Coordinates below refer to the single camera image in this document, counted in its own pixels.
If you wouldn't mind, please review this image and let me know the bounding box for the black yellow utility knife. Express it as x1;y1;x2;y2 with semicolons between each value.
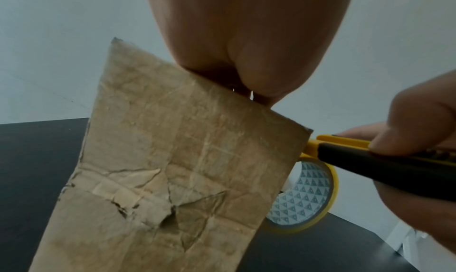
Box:
300;134;456;203

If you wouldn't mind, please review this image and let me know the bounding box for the person's right hand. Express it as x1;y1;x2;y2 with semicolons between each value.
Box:
332;69;456;255

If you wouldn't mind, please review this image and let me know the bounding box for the yellow tape roll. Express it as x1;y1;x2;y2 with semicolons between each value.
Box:
261;152;340;234

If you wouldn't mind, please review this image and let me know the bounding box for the white metal shelf frame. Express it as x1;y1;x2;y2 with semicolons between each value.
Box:
386;220;456;272

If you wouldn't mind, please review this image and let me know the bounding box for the wide cardboard box torn flap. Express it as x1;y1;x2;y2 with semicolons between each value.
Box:
28;37;315;272

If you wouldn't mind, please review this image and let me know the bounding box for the person's left hand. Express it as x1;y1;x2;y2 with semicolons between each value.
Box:
142;0;359;109

